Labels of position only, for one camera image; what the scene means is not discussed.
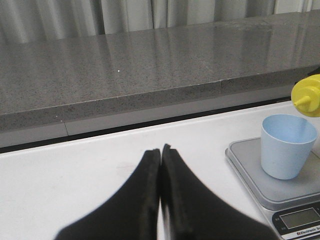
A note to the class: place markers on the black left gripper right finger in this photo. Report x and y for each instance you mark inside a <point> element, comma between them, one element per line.
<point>193,212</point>

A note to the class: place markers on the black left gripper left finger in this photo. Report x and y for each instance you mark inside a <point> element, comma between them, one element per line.
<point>130,214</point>

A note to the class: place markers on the light blue plastic cup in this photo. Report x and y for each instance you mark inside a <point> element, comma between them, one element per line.
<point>286,142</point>

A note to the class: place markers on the yellow squeeze bottle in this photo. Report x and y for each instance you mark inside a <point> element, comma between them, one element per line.
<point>305,96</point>

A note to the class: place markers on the silver digital kitchen scale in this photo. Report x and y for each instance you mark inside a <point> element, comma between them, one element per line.
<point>291,207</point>

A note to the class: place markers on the grey stone counter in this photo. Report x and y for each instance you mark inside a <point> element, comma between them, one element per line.
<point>54,91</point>

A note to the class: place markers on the grey curtain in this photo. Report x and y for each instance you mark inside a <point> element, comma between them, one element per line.
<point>25,21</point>

